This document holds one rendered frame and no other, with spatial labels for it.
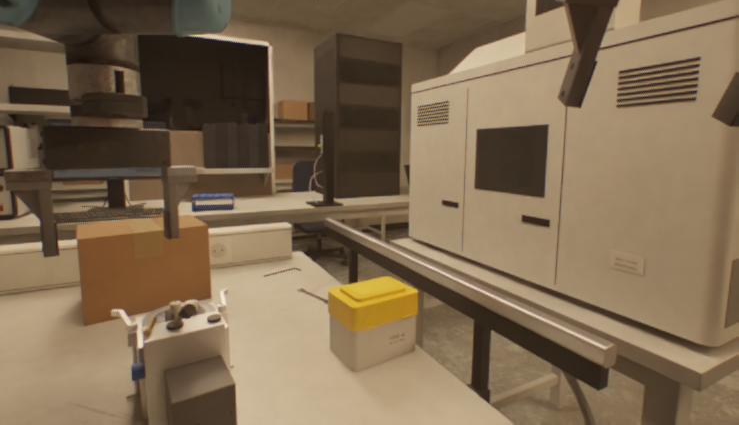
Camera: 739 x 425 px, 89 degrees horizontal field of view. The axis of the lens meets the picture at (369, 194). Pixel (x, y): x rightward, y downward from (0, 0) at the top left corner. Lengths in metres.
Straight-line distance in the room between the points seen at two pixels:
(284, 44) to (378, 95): 2.82
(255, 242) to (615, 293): 0.85
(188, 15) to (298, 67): 4.86
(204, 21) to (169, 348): 0.35
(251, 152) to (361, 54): 0.95
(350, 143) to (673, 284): 2.02
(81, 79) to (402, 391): 0.55
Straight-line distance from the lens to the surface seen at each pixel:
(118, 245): 0.84
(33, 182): 0.56
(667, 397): 0.86
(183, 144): 2.70
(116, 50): 0.56
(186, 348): 0.50
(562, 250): 0.90
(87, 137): 0.56
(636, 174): 0.81
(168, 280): 0.87
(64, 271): 1.12
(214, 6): 0.42
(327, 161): 2.13
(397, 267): 0.84
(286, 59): 5.23
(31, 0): 0.47
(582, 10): 0.37
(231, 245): 1.09
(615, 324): 0.87
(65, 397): 0.67
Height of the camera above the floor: 1.22
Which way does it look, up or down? 7 degrees down
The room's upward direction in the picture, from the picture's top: straight up
